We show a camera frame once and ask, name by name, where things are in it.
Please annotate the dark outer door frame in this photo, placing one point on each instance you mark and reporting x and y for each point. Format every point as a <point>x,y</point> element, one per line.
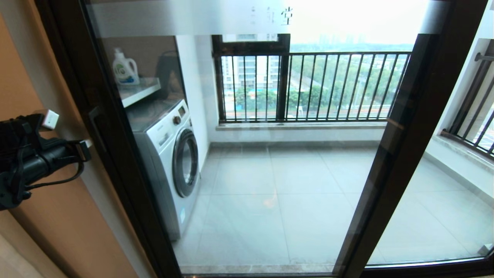
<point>54,38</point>

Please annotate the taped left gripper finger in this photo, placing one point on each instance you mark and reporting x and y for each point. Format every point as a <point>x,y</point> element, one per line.
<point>88,143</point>

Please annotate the grey stone side sill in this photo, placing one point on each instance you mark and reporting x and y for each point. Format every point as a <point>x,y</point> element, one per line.
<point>463,158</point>

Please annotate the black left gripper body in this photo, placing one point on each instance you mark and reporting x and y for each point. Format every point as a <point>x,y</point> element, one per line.
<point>50,158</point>

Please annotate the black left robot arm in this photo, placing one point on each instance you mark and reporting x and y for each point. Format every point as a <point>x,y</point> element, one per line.
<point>9,193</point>

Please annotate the white detergent bottle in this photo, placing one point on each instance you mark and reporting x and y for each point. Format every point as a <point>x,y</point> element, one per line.
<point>125,73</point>

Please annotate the silver front-load washing machine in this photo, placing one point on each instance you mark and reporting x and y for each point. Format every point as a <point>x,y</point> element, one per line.
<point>166,173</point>

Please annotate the grey stone balcony sill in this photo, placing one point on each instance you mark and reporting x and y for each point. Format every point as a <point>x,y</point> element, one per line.
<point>308,126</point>

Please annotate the white shelf board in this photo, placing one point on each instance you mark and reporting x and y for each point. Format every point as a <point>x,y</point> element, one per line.
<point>141,92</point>

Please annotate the dark balcony window frame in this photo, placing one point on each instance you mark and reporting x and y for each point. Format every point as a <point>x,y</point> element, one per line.
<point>283,85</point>

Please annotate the dark framed sliding glass door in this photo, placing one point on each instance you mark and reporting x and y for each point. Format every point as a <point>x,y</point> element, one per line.
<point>133,193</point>

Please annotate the black balcony railing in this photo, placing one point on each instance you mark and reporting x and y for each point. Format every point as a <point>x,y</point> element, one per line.
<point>347,53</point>

